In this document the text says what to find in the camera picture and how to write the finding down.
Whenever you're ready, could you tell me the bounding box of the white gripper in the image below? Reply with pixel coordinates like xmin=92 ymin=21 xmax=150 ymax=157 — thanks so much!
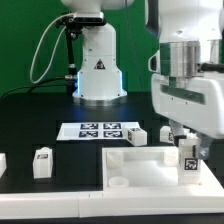
xmin=148 ymin=53 xmax=224 ymax=160

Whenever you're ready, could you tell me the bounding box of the white square tabletop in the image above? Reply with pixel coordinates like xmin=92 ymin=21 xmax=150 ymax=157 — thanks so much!
xmin=100 ymin=144 xmax=221 ymax=193

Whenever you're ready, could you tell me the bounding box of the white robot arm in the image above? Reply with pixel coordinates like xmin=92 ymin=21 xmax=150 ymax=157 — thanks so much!
xmin=61 ymin=0 xmax=224 ymax=159

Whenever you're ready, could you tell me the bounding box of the white L-shaped fence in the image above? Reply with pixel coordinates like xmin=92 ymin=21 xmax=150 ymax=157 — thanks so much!
xmin=0 ymin=159 xmax=224 ymax=221

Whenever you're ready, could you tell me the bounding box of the white tag sheet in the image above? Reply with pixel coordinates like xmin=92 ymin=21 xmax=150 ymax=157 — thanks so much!
xmin=57 ymin=122 xmax=139 ymax=141

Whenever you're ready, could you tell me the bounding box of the white block at left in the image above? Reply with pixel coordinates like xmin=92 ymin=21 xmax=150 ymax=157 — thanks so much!
xmin=0 ymin=153 xmax=7 ymax=178

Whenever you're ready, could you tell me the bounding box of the black camera on stand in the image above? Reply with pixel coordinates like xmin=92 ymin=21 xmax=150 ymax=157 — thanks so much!
xmin=55 ymin=14 xmax=106 ymax=94

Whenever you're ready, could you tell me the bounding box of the black cable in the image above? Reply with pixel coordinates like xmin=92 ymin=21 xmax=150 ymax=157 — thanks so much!
xmin=0 ymin=77 xmax=75 ymax=101

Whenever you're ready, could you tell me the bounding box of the grey camera cable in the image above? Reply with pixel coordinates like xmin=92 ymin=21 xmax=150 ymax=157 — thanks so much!
xmin=29 ymin=13 xmax=75 ymax=86

